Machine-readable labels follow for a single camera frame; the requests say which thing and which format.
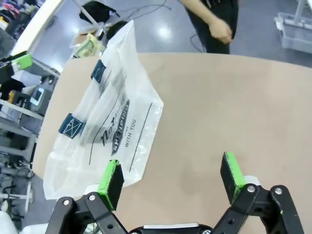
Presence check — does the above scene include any black backpack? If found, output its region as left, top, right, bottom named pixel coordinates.
left=79, top=0, right=120, bottom=24

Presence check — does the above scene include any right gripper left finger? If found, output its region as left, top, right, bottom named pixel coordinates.
left=47, top=159, right=125, bottom=234

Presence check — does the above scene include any grey plastic crate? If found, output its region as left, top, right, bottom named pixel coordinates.
left=274, top=12, right=312, bottom=53

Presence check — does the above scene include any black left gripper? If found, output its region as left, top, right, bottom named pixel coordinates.
left=0, top=50, right=33, bottom=81

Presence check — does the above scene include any black floor cable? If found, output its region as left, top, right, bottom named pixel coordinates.
left=126, top=2, right=208, bottom=53

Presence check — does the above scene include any person's right forearm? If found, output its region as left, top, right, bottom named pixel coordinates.
left=179, top=0, right=216, bottom=25

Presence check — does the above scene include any grey device with white screen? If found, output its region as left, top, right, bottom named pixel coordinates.
left=28, top=84, right=54, bottom=116

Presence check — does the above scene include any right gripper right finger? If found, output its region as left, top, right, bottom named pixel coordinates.
left=212, top=151, right=305, bottom=234

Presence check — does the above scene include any person's right hand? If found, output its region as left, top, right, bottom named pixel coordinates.
left=208, top=18, right=232, bottom=42

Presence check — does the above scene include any grey metal shelf rack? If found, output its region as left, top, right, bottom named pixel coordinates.
left=0, top=98, right=39, bottom=174

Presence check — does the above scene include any person in black striped shirt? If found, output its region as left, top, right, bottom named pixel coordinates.
left=185, top=0, right=239, bottom=55

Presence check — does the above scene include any white curved desk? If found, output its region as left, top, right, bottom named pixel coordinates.
left=9, top=0, right=64, bottom=58

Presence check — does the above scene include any clear printed plastic shopping bag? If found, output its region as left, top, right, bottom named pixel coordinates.
left=43, top=19, right=164, bottom=200

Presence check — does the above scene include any yellow green snack package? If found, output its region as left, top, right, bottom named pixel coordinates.
left=77, top=33, right=104, bottom=59

